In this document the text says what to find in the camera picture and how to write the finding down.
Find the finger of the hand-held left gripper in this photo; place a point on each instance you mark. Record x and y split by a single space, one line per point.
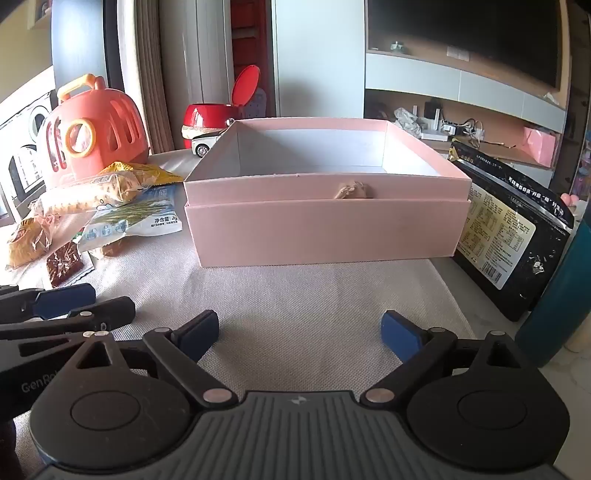
64 299
92 314

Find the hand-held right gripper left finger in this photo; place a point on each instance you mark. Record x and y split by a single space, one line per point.
203 330

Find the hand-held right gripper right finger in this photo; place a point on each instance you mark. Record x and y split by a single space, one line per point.
401 334

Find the orange-edged bread packet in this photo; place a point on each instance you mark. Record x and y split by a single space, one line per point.
23 244

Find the small brown pastry packet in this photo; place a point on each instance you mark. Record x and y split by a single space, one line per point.
113 249
348 190

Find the blue white snack packet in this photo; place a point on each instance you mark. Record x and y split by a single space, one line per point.
129 221

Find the pink cardboard box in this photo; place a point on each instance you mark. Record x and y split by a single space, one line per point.
323 230

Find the clear red-brown snack packet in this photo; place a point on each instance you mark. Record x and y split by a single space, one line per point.
64 267

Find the beige tablecloth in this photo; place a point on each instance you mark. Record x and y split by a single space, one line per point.
300 300

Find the long biscuit packet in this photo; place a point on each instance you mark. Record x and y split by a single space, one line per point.
87 198

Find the large black snack bag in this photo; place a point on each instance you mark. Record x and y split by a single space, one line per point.
503 230

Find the yellow snack packet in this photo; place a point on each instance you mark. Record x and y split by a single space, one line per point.
138 171

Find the teal bottle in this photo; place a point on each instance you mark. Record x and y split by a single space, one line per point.
558 304

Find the orange toy carrier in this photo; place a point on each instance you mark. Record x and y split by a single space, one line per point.
92 134

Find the grey washing machine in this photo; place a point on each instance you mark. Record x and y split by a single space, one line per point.
32 120

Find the white toy car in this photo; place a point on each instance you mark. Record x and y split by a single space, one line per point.
203 143

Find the white router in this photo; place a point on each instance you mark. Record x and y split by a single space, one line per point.
436 134

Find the white plastic bag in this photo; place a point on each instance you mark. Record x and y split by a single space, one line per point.
408 121

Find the red lidded bin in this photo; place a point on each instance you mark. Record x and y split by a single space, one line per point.
203 115

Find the pink gift bag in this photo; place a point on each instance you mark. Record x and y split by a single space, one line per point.
540 145

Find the beige curtain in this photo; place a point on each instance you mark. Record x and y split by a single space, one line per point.
152 69

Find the black television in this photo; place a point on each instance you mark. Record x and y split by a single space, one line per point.
461 32

